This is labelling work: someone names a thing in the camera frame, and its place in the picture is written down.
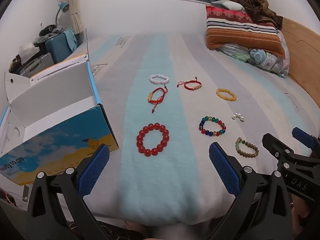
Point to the striped blue bed blanket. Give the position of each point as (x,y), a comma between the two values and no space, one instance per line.
(155,192)

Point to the black bag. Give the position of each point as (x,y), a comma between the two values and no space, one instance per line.
(50,30)

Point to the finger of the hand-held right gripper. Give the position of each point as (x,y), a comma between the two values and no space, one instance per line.
(303,135)
(277,146)

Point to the brown blanket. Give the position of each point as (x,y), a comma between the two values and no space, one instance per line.
(257,5)

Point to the blue and white cardboard box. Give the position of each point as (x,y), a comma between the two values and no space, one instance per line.
(62,135)

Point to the blue desk lamp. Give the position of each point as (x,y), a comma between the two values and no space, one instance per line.
(63,6)

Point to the wooden headboard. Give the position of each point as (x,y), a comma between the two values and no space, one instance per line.
(302,62)

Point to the striped orange pillow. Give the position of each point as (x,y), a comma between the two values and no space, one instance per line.
(237,32)

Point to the grey pillow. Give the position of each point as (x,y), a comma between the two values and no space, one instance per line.
(230,5)

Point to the floral quilt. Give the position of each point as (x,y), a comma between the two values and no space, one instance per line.
(262,57)

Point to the cream curtain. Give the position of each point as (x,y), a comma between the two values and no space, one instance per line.
(73,5)

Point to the person's right hand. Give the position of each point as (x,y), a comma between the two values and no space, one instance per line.
(301,210)

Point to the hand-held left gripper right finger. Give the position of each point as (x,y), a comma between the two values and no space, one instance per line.
(225,172)

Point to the teal suitcase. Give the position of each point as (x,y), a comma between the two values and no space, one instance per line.
(57,47)

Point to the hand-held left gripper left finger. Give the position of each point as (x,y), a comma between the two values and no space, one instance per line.
(93,172)

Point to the grey storage case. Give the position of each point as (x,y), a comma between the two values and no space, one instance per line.
(37,63)

